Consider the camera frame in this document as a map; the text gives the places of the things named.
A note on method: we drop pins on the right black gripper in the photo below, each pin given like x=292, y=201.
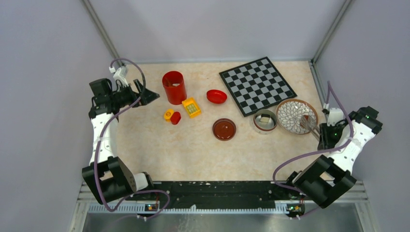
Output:
x=325, y=142

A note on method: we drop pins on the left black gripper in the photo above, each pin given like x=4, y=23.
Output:
x=146, y=95

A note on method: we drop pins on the silver metal tongs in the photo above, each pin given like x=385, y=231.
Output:
x=310, y=126

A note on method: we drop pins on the black white sushi piece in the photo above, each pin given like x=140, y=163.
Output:
x=265, y=118

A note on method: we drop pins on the brown round lid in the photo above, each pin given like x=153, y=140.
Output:
x=224, y=129

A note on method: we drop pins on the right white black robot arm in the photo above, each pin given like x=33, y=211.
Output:
x=341, y=140

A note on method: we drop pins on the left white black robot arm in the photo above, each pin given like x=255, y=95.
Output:
x=107, y=176

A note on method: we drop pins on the steel lunch box bowl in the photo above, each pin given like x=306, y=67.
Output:
x=261, y=127

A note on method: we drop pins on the yellow toy block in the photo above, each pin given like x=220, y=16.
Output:
x=168, y=114

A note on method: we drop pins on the red cylindrical cup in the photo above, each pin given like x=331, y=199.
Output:
x=175, y=95

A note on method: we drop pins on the red toy block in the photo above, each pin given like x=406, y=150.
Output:
x=175, y=118

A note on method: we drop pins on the patterned round plate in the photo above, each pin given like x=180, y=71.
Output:
x=290, y=113

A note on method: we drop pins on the yellow toy tray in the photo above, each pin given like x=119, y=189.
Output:
x=191, y=107

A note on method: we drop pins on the red oval dish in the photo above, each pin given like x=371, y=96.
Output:
x=216, y=96

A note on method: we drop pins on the black white chessboard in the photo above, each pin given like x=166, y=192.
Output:
x=256, y=85

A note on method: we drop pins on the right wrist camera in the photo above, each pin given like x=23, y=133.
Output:
x=333, y=115

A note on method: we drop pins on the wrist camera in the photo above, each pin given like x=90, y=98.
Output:
x=120, y=75
x=333, y=115

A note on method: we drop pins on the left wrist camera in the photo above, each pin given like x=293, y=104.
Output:
x=120, y=75

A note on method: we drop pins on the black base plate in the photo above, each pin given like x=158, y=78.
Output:
x=217, y=194

